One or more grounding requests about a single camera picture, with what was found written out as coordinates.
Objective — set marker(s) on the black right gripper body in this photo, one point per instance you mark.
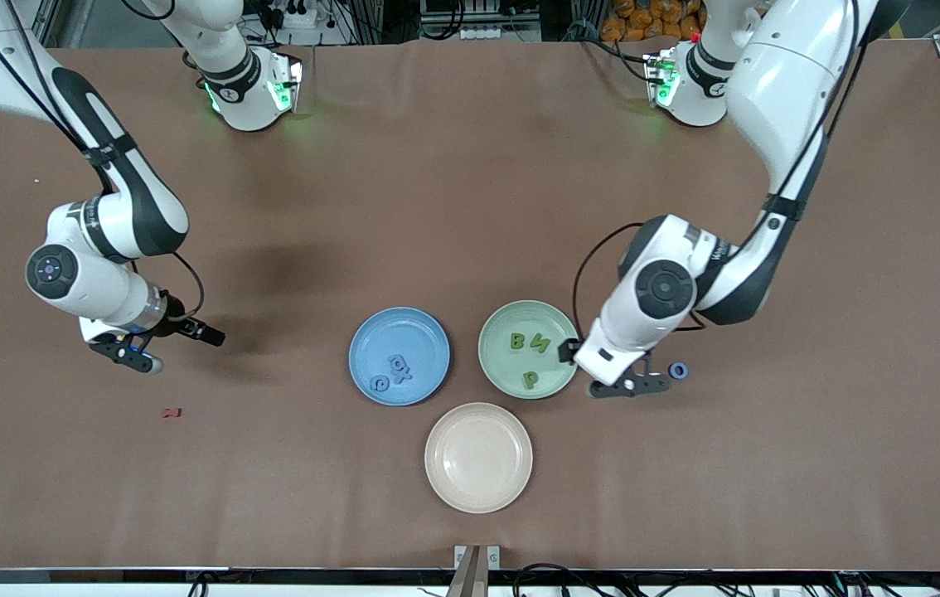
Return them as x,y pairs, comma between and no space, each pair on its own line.
180,326

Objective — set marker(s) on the green letter N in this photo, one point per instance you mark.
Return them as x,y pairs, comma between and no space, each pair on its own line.
540,343

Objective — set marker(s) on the green letter P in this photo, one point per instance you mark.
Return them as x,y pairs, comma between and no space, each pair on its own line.
527,380

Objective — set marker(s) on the green letter B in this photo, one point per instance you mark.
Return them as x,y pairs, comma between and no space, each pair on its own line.
516,341

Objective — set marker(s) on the blue letter X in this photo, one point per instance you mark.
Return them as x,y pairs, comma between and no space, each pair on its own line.
404,375

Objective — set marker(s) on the blue digit 6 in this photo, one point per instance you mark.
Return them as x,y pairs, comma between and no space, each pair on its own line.
395,361

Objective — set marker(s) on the blue letter G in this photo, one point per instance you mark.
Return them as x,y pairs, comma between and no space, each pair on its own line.
376,384

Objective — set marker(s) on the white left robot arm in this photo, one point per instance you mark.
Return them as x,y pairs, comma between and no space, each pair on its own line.
785,83

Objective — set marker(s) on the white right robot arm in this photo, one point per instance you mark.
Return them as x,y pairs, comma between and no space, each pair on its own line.
130,207

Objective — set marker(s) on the green plate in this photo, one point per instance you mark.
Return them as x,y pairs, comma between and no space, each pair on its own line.
499,365

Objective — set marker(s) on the blue letter O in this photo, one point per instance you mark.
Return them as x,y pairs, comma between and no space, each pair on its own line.
685,371

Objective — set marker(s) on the beige plate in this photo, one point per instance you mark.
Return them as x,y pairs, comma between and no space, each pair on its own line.
478,458

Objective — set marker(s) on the blue plate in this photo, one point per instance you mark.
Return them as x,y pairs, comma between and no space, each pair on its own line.
416,332

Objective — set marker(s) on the brown table cover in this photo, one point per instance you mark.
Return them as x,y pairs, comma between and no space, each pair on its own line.
470,207

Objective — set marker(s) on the bag of oranges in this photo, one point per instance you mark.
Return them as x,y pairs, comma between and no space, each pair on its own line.
644,21

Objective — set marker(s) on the white power strip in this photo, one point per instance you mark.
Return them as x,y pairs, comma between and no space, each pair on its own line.
300,15

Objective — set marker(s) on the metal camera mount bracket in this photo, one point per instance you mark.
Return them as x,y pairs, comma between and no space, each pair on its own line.
477,568

